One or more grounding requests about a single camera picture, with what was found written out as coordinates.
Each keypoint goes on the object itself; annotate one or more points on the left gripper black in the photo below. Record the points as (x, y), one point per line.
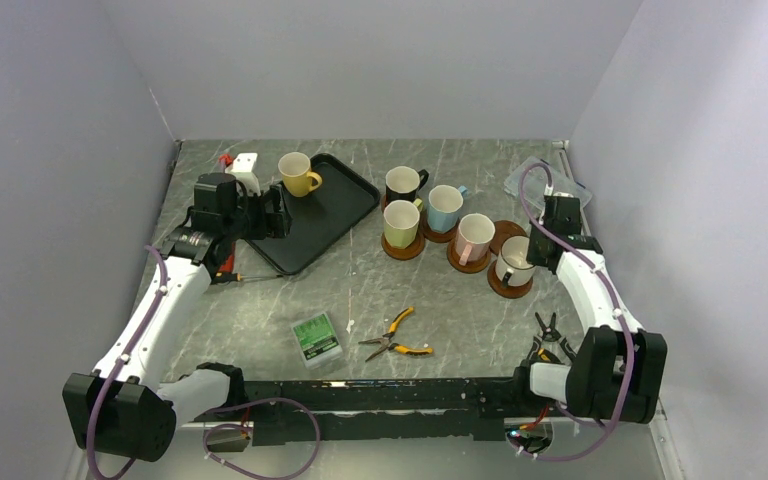
(277, 224)

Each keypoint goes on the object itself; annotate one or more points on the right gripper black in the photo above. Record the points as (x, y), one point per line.
(533, 255)

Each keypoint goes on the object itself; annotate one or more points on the yellow mug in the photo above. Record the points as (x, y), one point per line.
(297, 175)

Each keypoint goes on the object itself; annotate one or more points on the white ribbed mug black handle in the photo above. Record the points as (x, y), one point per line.
(513, 255)

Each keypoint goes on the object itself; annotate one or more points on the pink mug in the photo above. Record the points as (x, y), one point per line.
(474, 234)

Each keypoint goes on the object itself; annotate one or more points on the blue mug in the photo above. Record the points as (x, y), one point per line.
(445, 204)

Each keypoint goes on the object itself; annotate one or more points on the green mug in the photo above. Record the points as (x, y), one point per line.
(401, 222)

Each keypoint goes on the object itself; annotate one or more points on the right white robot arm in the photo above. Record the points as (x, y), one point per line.
(616, 373)

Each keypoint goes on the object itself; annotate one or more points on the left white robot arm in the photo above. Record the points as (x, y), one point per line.
(121, 408)

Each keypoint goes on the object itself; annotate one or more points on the black plastic tray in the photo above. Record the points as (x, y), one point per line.
(320, 218)

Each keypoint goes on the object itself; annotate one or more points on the black yellow screwdriver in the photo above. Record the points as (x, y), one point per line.
(222, 278)

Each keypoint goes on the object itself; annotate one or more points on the green screw bit box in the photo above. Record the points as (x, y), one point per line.
(317, 341)

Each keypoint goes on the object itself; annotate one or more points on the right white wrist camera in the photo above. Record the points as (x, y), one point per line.
(556, 193)

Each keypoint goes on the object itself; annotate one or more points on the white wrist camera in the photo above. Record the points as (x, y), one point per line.
(556, 193)
(242, 168)

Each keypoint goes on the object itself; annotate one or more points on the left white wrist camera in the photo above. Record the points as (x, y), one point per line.
(242, 168)

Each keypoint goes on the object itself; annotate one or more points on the black handled cutters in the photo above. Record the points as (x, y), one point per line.
(549, 334)

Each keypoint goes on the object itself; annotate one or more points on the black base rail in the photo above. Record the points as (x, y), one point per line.
(481, 408)

